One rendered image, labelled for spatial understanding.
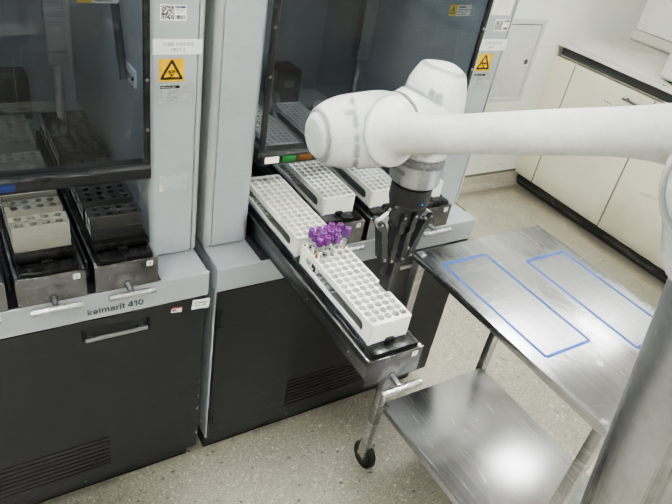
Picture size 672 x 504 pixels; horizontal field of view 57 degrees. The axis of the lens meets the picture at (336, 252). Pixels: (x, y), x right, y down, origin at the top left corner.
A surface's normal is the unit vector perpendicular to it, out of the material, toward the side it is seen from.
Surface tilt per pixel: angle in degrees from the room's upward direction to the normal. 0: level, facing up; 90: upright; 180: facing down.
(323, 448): 0
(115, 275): 90
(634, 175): 90
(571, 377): 0
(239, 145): 90
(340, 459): 0
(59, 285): 90
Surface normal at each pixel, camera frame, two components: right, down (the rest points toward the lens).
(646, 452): -0.73, 0.27
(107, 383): 0.51, 0.55
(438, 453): 0.16, -0.82
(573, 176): -0.85, 0.17
